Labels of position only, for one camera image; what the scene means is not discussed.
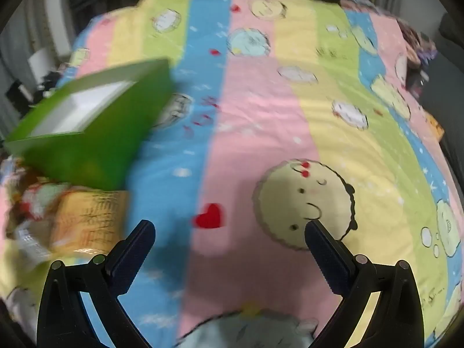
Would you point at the small orange packet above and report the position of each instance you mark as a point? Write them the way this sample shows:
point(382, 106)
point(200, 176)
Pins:
point(435, 125)

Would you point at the white orange-edged snack packet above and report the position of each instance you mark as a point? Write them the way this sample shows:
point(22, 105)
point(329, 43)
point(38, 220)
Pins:
point(87, 217)

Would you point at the green cardboard box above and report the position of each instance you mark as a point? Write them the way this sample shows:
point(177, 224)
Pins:
point(101, 145)

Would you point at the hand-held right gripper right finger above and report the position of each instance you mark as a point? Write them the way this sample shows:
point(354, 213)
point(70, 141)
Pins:
point(326, 257)

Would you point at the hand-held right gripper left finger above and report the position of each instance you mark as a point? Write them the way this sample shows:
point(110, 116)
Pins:
point(130, 257)

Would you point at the panda print snack packet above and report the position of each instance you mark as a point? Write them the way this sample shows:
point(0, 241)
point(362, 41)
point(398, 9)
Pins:
point(32, 197)

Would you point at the striped cartoon printed blanket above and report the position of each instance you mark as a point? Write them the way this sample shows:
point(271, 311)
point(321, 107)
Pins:
point(261, 123)

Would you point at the white silver snack packet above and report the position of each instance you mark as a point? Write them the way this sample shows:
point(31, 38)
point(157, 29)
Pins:
point(31, 241)

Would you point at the white cylinder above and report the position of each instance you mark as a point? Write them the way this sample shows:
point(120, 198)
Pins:
point(40, 61)

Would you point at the pile of clothes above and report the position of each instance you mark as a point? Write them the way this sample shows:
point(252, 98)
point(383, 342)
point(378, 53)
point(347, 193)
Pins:
point(417, 50)

